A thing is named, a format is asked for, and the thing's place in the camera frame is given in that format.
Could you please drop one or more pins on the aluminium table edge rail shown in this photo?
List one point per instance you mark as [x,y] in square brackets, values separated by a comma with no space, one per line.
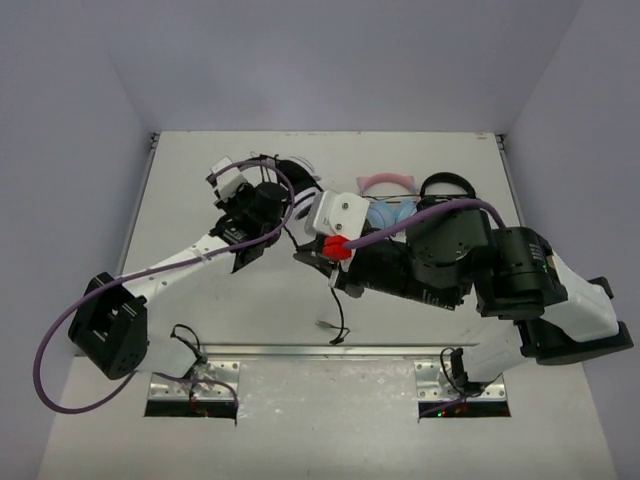
[322,350]

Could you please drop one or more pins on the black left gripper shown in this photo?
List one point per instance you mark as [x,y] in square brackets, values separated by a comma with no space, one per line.
[298,179]

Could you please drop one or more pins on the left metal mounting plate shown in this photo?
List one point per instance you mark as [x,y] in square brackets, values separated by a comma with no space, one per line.
[225,372]

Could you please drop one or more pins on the pink blue cat headphones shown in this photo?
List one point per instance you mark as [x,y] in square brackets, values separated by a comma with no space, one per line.
[388,210]

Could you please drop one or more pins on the white black headphones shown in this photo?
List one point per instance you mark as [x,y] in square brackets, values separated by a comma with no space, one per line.
[303,178]

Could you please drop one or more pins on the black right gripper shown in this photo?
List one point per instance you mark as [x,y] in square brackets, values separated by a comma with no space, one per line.
[308,254]

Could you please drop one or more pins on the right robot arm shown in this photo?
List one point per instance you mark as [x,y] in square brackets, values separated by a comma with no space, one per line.
[552,315]

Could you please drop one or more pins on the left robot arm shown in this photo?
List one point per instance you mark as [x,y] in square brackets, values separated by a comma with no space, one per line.
[123,324]

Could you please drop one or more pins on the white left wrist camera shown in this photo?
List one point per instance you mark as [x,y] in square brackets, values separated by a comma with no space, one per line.
[225,179]

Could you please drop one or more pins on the metal mounting plate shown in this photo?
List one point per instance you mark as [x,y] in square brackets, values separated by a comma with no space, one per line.
[431,385]
[225,372]

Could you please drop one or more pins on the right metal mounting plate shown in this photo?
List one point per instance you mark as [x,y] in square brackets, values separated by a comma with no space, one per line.
[431,385]

